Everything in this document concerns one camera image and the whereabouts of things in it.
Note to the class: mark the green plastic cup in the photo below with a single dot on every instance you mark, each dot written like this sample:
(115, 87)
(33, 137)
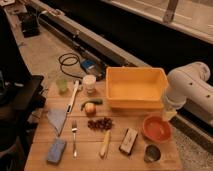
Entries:
(62, 85)

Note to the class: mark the black white eraser block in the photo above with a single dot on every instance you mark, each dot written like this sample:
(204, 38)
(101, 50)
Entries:
(128, 141)

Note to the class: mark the small metal cup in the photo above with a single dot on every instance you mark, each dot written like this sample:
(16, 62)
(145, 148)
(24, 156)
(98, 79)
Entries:
(152, 154)

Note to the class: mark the black chair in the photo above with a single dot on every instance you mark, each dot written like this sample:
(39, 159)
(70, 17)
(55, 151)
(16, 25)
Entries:
(19, 97)

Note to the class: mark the blue folded cloth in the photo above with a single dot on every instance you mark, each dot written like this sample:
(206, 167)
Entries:
(56, 118)

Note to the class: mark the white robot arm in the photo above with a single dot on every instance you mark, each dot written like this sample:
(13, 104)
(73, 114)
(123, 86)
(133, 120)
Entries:
(187, 86)

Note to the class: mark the white paper cup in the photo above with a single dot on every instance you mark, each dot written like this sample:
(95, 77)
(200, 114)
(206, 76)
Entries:
(89, 82)

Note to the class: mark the metal rail beam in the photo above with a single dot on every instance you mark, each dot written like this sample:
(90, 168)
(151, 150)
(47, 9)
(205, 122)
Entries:
(105, 47)

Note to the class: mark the blue sponge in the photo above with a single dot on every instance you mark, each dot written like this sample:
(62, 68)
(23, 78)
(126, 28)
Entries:
(55, 151)

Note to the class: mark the silver fork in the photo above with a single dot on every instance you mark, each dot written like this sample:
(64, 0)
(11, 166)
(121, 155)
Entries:
(74, 131)

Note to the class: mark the yellow plastic bin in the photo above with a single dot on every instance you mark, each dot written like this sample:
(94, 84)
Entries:
(135, 87)

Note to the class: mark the yellow apple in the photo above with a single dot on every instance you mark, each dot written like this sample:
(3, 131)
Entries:
(90, 109)

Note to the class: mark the red bowl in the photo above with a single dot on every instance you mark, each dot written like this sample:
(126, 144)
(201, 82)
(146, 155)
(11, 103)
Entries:
(155, 129)

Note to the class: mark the blue black power device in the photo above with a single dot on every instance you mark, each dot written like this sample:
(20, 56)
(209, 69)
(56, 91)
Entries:
(92, 68)

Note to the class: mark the dark grape bunch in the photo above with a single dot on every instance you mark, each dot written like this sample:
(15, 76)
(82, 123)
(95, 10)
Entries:
(100, 124)

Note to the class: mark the green chili pepper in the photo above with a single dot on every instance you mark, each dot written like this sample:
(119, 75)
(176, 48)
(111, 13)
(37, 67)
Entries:
(97, 101)

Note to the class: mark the black box on floor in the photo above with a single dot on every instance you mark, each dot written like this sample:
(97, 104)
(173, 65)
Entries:
(29, 26)

